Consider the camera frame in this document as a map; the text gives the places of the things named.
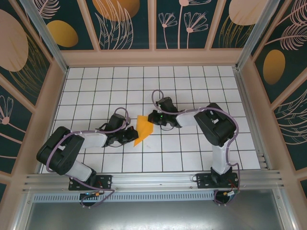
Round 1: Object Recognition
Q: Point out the aluminium side rail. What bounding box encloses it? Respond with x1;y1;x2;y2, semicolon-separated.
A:
234;68;273;170

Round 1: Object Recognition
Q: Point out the yellow-orange cloth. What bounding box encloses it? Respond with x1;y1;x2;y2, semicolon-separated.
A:
132;115;154;147

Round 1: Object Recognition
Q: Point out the grey metal sheet panel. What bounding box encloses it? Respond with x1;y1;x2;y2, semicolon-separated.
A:
14;200;294;230

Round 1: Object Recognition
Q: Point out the aluminium frame post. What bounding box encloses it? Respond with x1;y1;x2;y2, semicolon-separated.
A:
19;0;70;73
235;0;287;70

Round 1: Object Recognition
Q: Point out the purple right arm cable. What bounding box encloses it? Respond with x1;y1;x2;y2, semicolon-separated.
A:
152;89;241;207

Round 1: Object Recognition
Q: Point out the long aluminium mounting rail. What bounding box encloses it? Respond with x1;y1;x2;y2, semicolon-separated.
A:
23;170;285;194

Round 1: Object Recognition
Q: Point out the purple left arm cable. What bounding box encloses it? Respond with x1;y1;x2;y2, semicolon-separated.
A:
45;107;130;209

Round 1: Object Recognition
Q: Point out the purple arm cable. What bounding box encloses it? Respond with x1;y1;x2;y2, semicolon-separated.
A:
152;89;241;207
45;107;130;209

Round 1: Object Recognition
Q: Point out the small controller board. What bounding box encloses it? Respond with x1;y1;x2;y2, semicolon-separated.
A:
79;191;101;200
222;189;241;199

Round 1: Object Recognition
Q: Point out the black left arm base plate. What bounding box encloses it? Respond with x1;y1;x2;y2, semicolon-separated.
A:
69;174;113;191

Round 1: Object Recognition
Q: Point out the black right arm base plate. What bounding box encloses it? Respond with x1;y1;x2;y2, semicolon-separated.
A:
196;172;241;189

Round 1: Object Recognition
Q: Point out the slotted grey cable duct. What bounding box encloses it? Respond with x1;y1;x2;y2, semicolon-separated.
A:
32;191;216;202

